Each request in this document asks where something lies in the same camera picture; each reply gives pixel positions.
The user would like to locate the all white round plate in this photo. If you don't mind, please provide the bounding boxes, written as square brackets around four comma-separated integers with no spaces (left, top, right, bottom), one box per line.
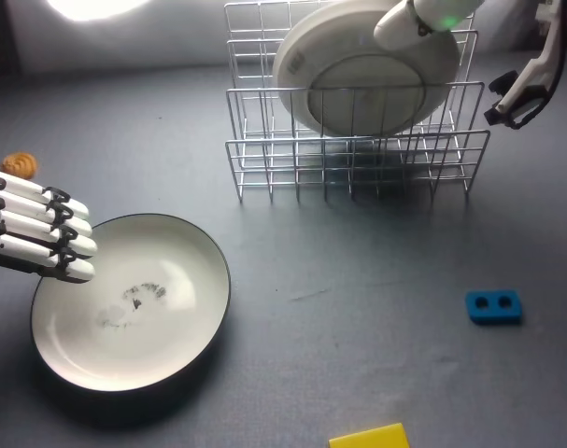
[272,0,462,137]

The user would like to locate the yellow flat block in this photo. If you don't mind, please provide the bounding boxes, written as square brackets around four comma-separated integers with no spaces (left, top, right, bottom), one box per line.
[328,422,411,448]

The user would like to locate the blue block with two holes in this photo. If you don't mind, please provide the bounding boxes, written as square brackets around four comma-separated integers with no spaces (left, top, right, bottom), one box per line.
[464,289,524,327]

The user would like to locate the orange swirl toy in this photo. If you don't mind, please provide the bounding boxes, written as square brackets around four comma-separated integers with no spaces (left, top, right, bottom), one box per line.
[0,152,38,181]

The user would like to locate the silver wire dish rack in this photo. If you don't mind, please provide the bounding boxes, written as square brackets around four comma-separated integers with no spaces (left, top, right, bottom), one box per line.
[224,0,492,203]

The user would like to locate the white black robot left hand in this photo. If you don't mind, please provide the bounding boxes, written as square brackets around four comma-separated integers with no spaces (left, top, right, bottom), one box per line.
[0,157,99,285]

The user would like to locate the black rimmed white plate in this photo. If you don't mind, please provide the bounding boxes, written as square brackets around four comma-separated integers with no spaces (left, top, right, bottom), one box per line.
[29,213,232,393]

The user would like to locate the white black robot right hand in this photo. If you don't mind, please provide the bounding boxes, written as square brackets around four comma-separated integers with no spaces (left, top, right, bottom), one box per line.
[373,0,483,51]

